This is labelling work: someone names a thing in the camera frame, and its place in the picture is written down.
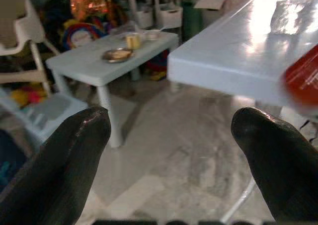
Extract pale blue plastic crate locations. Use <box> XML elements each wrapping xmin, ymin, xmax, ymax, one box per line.
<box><xmin>0</xmin><ymin>87</ymin><xmax>88</xmax><ymax>147</ymax></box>

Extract white high chair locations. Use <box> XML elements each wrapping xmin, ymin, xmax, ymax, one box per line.
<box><xmin>0</xmin><ymin>0</ymin><xmax>61</xmax><ymax>94</ymax></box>

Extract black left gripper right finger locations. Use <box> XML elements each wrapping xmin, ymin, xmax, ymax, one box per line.
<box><xmin>231</xmin><ymin>107</ymin><xmax>318</xmax><ymax>225</ymax></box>

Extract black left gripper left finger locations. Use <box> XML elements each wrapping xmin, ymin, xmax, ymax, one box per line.
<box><xmin>0</xmin><ymin>106</ymin><xmax>112</xmax><ymax>225</ymax></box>

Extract round metal plate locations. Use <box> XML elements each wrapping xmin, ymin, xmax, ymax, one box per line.
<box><xmin>101</xmin><ymin>47</ymin><xmax>135</xmax><ymax>64</ymax></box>

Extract clear plastic bag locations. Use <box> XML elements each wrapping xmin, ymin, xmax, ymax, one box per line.
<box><xmin>270</xmin><ymin>0</ymin><xmax>318</xmax><ymax>36</ymax></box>

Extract red carton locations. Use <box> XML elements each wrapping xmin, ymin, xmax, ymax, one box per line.
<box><xmin>280</xmin><ymin>44</ymin><xmax>318</xmax><ymax>113</ymax></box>

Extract yellow cup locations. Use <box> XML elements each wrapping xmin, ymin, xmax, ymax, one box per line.
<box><xmin>125</xmin><ymin>33</ymin><xmax>143</xmax><ymax>50</ymax></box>

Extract open cardboard box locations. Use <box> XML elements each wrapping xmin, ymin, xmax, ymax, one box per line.
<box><xmin>193</xmin><ymin>0</ymin><xmax>230</xmax><ymax>29</ymax></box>

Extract white tube leg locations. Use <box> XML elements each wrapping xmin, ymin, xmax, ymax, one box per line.
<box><xmin>220</xmin><ymin>179</ymin><xmax>257</xmax><ymax>224</ymax></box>

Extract large pale blue table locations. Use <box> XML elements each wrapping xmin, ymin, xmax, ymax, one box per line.
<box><xmin>166</xmin><ymin>0</ymin><xmax>318</xmax><ymax>111</ymax></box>

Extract yellow toys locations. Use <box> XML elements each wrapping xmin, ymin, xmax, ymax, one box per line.
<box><xmin>9</xmin><ymin>85</ymin><xmax>48</xmax><ymax>107</ymax></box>

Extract white drawer rack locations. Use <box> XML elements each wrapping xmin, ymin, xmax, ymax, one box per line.
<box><xmin>108</xmin><ymin>0</ymin><xmax>184</xmax><ymax>30</ymax></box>

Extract colourful round toy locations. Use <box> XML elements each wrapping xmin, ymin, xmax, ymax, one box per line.
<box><xmin>61</xmin><ymin>22</ymin><xmax>105</xmax><ymax>50</ymax></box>

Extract green bin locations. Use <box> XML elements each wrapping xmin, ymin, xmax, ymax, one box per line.
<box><xmin>180</xmin><ymin>0</ymin><xmax>204</xmax><ymax>41</ymax></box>

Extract small pale blue table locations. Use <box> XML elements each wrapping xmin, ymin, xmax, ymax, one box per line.
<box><xmin>45</xmin><ymin>31</ymin><xmax>180</xmax><ymax>149</ymax></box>

